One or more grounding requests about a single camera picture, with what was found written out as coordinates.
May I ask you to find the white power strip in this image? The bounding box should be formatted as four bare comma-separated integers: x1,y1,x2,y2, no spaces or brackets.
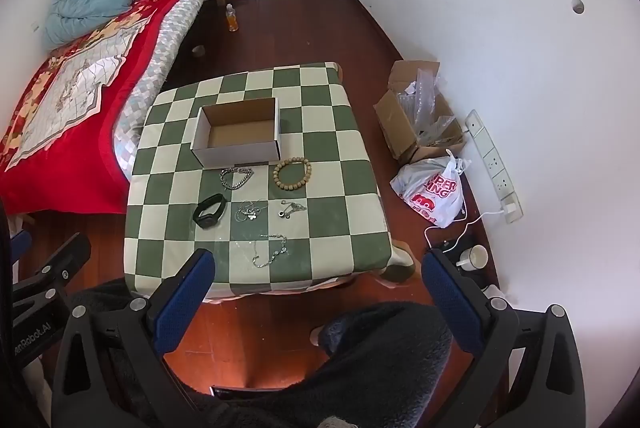
465,109,523,224

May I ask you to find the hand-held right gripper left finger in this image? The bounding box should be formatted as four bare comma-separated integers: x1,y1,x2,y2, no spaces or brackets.
51,248,217,428

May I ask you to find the clear plastic packaging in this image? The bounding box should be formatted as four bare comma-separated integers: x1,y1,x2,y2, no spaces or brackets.
397,68,463,146

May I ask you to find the silver necklace with dark pendant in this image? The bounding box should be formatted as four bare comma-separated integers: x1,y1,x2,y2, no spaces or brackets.
279,201,308,220

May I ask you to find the diamond patterned mattress sheet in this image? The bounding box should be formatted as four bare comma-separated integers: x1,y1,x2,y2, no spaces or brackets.
112,0,218,181

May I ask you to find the white charging cable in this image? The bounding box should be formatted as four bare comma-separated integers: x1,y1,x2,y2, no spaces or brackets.
424,208,506,251

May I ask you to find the wooden bead bracelet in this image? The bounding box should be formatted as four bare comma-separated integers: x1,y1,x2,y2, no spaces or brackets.
273,158,312,191

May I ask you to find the brown cardboard box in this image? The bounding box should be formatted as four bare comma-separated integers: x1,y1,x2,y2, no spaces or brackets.
374,60,468,163

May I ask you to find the red floral blanket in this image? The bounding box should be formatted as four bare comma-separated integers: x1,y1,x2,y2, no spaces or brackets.
0,0,217,215

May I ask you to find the thick silver chain bracelet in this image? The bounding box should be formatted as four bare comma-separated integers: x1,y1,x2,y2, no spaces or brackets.
220,167,255,190

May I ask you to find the person's right leg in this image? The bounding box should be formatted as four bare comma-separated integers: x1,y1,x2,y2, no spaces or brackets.
310,301,473,428

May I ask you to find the green checkered tablecloth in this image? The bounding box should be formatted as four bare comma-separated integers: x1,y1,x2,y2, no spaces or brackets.
124,62,396,299

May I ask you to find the thin silver pendant necklace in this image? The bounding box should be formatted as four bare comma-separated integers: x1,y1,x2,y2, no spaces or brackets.
235,201,266,223

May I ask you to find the white printed plastic bag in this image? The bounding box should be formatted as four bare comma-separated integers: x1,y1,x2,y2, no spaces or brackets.
390,149,473,229

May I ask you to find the black smart band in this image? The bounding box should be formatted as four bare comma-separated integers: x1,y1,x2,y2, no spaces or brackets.
193,194,227,229

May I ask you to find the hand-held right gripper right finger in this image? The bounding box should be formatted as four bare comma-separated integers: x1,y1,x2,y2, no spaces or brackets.
421,248,587,428

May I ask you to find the white mug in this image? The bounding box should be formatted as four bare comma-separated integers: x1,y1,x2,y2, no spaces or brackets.
456,245,489,270

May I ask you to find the long silver beaded necklace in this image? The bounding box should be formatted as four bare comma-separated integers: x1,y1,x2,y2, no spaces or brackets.
251,233,289,269

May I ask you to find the white cardboard box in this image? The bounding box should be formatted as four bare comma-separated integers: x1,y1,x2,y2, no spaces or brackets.
190,97,282,169

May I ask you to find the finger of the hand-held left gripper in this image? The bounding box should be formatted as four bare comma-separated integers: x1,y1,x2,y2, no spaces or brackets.
10,231,32,279
9,232,92,309

